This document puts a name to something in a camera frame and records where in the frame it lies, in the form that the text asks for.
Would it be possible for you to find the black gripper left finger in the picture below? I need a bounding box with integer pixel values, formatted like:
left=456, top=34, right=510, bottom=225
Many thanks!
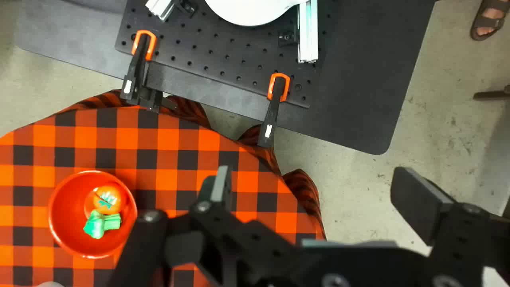
left=193, top=166, right=232, bottom=212

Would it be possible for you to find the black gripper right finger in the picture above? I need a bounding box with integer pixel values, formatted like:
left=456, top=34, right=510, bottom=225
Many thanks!
left=391, top=168, right=456, bottom=246

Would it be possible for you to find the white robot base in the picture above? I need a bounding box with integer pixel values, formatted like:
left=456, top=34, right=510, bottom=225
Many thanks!
left=206, top=0, right=302, bottom=27

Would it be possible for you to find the orange toy fruit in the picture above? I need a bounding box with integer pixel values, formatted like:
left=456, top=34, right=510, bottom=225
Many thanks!
left=85, top=185, right=127, bottom=215

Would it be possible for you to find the green toy vegetable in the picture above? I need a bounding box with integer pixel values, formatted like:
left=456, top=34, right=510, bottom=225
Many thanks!
left=84, top=211, right=123, bottom=239

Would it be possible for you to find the black orange clamp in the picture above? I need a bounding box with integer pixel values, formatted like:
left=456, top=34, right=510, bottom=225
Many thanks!
left=259, top=72, right=292, bottom=149
left=120, top=31, right=163, bottom=113

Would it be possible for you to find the orange plastic bowl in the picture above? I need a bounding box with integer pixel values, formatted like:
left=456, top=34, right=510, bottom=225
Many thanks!
left=48, top=171, right=138, bottom=260

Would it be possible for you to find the sandaled foot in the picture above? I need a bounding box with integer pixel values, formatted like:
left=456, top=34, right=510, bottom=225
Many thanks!
left=471, top=0, right=510, bottom=42

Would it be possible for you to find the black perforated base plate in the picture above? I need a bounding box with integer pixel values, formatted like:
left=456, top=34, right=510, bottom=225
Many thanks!
left=115, top=0, right=321, bottom=109

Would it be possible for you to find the aluminium rail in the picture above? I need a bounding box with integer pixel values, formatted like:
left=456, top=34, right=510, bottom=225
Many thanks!
left=299, top=0, right=319, bottom=64

